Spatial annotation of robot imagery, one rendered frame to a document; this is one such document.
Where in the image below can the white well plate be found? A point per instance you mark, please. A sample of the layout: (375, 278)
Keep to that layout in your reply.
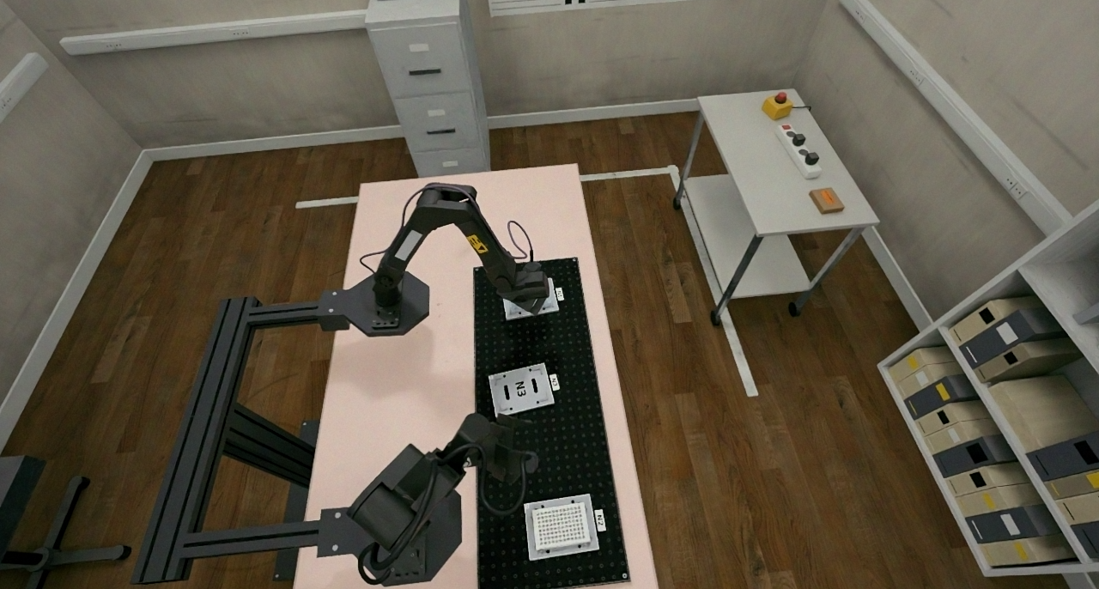
(560, 526)

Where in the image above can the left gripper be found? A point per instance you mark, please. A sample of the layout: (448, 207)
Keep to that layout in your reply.
(528, 304)

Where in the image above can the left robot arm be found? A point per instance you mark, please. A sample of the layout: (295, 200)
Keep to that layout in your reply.
(431, 213)

